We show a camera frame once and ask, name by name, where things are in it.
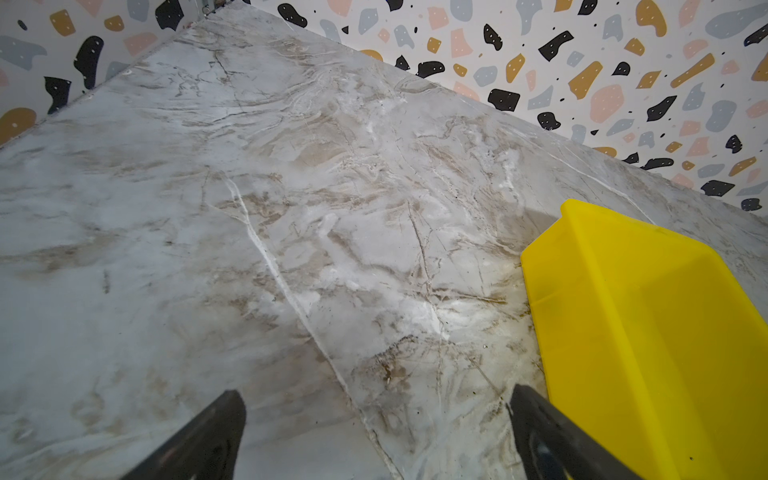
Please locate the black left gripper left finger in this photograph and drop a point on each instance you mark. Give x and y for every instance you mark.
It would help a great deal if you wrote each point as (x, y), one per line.
(205, 448)

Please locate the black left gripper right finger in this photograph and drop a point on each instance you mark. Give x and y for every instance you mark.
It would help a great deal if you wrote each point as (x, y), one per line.
(551, 446)

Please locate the yellow plastic bin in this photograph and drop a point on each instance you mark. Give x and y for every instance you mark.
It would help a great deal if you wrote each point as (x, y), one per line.
(649, 345)

